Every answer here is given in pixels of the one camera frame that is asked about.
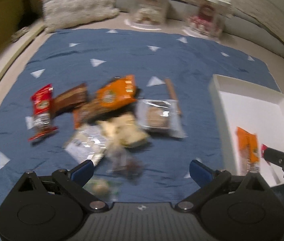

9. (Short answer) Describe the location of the brown paper stick snack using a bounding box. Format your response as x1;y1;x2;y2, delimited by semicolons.
164;77;183;116

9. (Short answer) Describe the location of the red chocolate snack packet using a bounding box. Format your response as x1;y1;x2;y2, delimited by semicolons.
28;84;58;141

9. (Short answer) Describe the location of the dark clear candy wrapper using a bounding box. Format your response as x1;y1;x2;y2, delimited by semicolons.
106;144;144;180

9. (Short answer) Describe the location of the fluffy white pillow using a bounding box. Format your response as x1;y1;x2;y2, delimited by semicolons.
41;0;119;32

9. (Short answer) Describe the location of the orange clear-window snack packet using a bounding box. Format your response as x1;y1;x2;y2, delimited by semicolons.
236;127;260;175

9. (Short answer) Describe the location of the small green-wrapped round candy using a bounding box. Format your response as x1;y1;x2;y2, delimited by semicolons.
83;177;121;197

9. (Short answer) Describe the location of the clear-wrapped round biscuit pack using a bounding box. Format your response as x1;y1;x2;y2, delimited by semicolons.
135;99;186;139

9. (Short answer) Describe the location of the dark brown snack bag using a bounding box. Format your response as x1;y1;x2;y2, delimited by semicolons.
72;98;136;129

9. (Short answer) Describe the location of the white shallow cardboard box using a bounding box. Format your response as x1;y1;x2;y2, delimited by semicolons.
209;75;284;175

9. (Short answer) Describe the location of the blue triangle-pattern quilt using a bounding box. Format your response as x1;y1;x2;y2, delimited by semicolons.
0;28;284;241

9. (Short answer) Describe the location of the doll case with pink doll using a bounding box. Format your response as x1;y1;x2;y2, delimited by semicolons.
183;0;232;41

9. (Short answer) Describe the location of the brown chocolate bar packet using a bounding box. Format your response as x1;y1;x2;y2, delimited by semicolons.
51;83;89;117

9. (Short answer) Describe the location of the orange foil snack bag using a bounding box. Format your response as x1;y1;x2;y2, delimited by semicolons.
96;75;137;106

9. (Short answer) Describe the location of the red white small candy packet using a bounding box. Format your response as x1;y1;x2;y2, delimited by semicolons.
260;144;271;165

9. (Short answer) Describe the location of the silver foil snack packet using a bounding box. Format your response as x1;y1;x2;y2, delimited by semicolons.
64;124;108;166

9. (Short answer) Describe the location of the cream yellow snack wrapper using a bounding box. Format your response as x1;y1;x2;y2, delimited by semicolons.
96;112;149;148

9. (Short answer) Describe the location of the doll case with white doll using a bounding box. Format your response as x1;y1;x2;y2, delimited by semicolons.
124;0;169;31

